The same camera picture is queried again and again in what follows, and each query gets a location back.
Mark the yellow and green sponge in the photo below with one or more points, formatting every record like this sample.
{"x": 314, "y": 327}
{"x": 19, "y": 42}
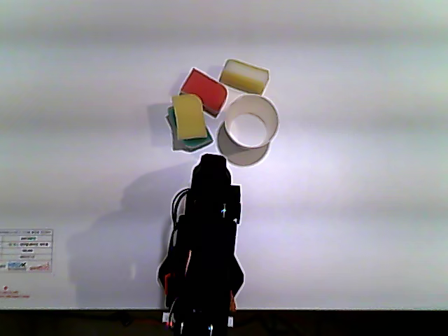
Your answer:
{"x": 189, "y": 117}

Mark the white paper cup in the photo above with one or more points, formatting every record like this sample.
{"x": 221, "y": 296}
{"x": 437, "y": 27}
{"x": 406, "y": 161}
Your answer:
{"x": 269, "y": 119}

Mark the red sponge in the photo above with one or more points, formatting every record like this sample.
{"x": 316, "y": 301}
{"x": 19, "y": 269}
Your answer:
{"x": 204, "y": 89}

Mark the pale yellow sponge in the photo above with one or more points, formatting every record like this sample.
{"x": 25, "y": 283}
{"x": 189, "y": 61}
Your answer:
{"x": 243, "y": 77}

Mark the printed label sheet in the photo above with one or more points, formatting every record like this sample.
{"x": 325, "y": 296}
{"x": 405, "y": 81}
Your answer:
{"x": 26, "y": 250}

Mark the small red printed sticker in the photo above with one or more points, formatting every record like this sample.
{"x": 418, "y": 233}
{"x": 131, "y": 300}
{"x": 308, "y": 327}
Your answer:
{"x": 10, "y": 293}

